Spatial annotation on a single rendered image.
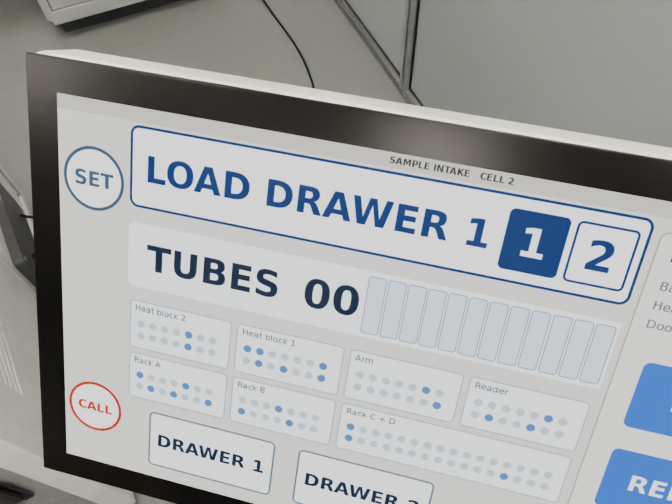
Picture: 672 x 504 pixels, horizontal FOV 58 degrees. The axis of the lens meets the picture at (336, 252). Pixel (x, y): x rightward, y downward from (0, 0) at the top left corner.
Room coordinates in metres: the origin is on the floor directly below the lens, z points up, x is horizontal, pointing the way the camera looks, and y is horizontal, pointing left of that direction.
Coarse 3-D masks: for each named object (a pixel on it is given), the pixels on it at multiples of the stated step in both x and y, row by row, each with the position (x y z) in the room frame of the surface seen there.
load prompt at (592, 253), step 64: (192, 192) 0.22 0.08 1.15; (256, 192) 0.21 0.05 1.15; (320, 192) 0.21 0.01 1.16; (384, 192) 0.20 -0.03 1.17; (448, 192) 0.19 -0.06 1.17; (512, 192) 0.19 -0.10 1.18; (384, 256) 0.17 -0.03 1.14; (448, 256) 0.17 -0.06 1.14; (512, 256) 0.16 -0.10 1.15; (576, 256) 0.16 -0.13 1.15; (640, 256) 0.15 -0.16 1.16
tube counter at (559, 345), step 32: (320, 288) 0.17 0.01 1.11; (352, 288) 0.16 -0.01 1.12; (384, 288) 0.16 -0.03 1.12; (416, 288) 0.16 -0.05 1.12; (448, 288) 0.16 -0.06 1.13; (320, 320) 0.15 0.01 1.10; (352, 320) 0.15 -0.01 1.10; (384, 320) 0.15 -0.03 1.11; (416, 320) 0.14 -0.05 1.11; (448, 320) 0.14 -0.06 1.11; (480, 320) 0.14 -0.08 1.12; (512, 320) 0.14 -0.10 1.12; (544, 320) 0.14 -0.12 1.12; (576, 320) 0.13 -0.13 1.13; (448, 352) 0.13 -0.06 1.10; (480, 352) 0.13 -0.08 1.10; (512, 352) 0.12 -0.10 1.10; (544, 352) 0.12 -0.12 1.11; (576, 352) 0.12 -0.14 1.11; (608, 352) 0.12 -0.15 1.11; (576, 384) 0.11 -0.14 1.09
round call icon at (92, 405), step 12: (72, 384) 0.15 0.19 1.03; (84, 384) 0.14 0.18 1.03; (96, 384) 0.14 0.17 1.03; (108, 384) 0.14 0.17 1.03; (72, 396) 0.14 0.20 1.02; (84, 396) 0.14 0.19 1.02; (96, 396) 0.14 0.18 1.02; (108, 396) 0.14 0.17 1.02; (120, 396) 0.13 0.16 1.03; (72, 408) 0.13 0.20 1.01; (84, 408) 0.13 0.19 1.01; (96, 408) 0.13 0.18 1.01; (108, 408) 0.13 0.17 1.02; (120, 408) 0.13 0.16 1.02; (72, 420) 0.13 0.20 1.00; (84, 420) 0.12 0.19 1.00; (96, 420) 0.12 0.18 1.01; (108, 420) 0.12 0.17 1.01; (120, 420) 0.12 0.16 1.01; (108, 432) 0.12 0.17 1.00; (120, 432) 0.11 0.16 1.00
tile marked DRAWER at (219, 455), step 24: (168, 432) 0.11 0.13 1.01; (192, 432) 0.11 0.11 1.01; (216, 432) 0.11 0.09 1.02; (168, 456) 0.10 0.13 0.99; (192, 456) 0.10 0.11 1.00; (216, 456) 0.09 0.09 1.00; (240, 456) 0.09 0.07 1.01; (264, 456) 0.09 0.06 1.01; (216, 480) 0.08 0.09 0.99; (240, 480) 0.08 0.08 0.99; (264, 480) 0.08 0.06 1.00
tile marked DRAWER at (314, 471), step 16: (304, 464) 0.08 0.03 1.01; (320, 464) 0.08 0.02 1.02; (336, 464) 0.08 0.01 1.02; (352, 464) 0.08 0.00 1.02; (304, 480) 0.07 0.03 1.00; (320, 480) 0.07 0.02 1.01; (336, 480) 0.07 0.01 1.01; (352, 480) 0.07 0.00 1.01; (368, 480) 0.07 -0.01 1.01; (384, 480) 0.07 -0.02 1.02; (400, 480) 0.07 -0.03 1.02; (416, 480) 0.07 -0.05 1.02; (304, 496) 0.07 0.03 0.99; (320, 496) 0.07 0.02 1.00; (336, 496) 0.06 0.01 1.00; (352, 496) 0.06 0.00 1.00; (368, 496) 0.06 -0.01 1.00; (384, 496) 0.06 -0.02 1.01; (400, 496) 0.06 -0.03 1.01; (416, 496) 0.06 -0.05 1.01; (432, 496) 0.06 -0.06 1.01
